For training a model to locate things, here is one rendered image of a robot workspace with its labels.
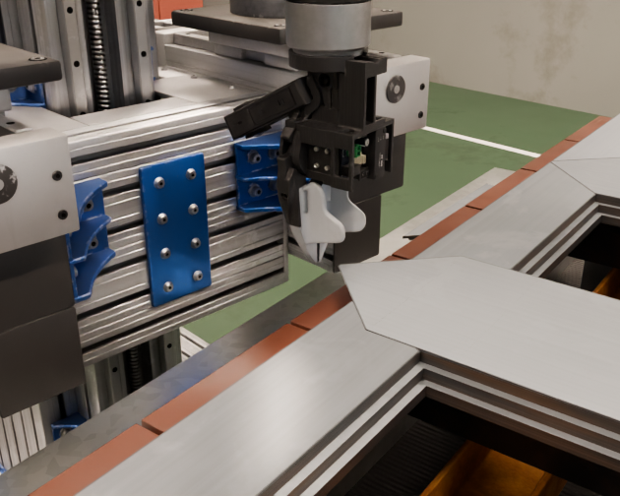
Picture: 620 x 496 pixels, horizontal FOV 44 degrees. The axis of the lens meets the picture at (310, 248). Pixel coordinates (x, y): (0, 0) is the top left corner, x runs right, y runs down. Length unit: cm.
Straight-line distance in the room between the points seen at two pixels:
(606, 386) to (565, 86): 447
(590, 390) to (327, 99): 33
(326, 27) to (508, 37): 456
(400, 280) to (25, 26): 55
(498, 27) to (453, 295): 458
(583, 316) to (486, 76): 466
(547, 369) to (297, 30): 34
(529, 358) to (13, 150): 45
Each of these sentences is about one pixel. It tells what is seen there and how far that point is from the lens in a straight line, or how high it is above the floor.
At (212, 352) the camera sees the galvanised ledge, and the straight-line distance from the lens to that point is 93.
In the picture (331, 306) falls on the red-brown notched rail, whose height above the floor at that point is 83.
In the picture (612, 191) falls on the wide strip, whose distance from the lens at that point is 102.
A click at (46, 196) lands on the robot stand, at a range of 69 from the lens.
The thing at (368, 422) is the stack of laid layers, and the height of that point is 83.
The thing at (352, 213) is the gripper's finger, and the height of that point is 89.
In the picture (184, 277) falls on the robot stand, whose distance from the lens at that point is 96.
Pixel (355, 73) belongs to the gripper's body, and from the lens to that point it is 67.
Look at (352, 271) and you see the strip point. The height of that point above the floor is 85.
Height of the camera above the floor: 117
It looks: 24 degrees down
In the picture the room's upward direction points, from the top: straight up
